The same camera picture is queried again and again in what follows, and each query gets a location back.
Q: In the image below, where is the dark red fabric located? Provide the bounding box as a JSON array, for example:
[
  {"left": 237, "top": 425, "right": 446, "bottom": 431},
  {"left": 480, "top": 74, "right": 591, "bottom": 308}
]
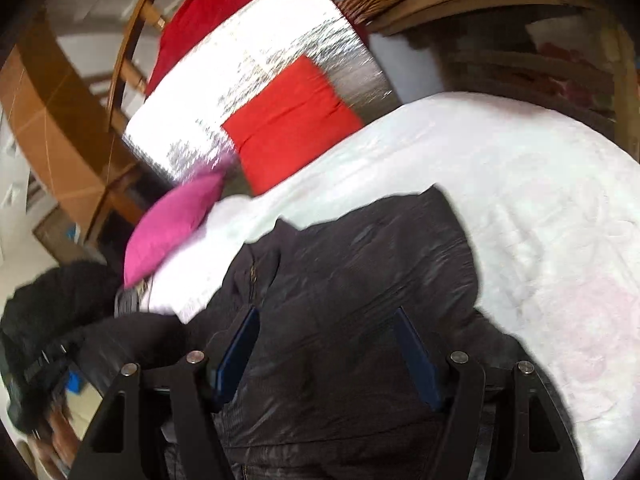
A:
[{"left": 537, "top": 40, "right": 618, "bottom": 111}]

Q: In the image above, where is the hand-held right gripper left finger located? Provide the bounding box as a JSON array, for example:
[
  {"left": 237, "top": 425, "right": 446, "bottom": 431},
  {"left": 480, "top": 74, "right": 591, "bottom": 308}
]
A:
[{"left": 69, "top": 305, "right": 262, "bottom": 480}]

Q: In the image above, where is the white blanket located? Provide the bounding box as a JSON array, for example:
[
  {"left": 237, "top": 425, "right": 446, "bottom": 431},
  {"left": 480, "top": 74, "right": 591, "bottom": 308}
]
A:
[{"left": 145, "top": 91, "right": 640, "bottom": 466}]

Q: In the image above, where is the grey crumpled cloth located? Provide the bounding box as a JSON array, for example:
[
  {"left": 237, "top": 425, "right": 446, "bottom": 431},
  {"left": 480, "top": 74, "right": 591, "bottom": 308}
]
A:
[{"left": 114, "top": 280, "right": 153, "bottom": 318}]

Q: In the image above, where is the pale blue box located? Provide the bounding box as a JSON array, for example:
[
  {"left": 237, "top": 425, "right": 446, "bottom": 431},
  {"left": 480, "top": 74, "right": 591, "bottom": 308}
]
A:
[{"left": 370, "top": 35, "right": 444, "bottom": 103}]

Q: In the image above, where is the brown woven crate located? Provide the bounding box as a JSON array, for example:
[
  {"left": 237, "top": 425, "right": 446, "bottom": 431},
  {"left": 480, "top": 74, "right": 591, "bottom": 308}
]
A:
[{"left": 32, "top": 207, "right": 101, "bottom": 261}]

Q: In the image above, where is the pile of dark clothes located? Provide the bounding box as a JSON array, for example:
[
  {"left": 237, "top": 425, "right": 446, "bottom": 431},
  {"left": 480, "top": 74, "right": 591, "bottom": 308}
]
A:
[{"left": 0, "top": 260, "right": 121, "bottom": 433}]

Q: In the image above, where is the brown cardboard box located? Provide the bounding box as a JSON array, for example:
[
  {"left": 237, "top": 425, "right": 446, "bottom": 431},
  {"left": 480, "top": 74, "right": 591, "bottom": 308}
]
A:
[{"left": 0, "top": 15, "right": 136, "bottom": 231}]

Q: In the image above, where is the black quilted jacket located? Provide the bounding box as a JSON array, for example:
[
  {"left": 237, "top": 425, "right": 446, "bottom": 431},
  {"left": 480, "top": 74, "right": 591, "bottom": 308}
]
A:
[{"left": 75, "top": 185, "right": 576, "bottom": 480}]

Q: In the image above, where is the silver foil mat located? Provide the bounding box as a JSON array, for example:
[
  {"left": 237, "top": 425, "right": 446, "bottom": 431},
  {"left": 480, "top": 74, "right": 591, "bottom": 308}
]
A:
[{"left": 122, "top": 0, "right": 396, "bottom": 196}]

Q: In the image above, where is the pink pillow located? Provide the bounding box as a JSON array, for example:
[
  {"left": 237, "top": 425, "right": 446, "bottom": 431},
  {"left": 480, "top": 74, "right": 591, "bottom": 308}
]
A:
[{"left": 123, "top": 167, "right": 228, "bottom": 290}]

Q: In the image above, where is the folded red cloth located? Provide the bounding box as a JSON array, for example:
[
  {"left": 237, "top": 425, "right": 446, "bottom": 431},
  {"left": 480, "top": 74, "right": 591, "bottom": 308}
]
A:
[{"left": 221, "top": 55, "right": 364, "bottom": 196}]

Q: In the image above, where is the large red cloth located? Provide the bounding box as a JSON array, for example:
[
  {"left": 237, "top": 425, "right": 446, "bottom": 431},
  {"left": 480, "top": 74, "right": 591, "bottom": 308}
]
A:
[{"left": 145, "top": 0, "right": 296, "bottom": 96}]

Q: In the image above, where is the wooden chair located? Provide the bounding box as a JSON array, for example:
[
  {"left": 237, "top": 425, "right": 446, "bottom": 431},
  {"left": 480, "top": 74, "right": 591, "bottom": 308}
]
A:
[{"left": 85, "top": 0, "right": 201, "bottom": 246}]

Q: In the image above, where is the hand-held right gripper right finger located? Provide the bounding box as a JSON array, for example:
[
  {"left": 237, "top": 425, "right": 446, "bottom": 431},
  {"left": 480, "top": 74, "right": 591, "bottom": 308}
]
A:
[{"left": 392, "top": 306, "right": 586, "bottom": 480}]

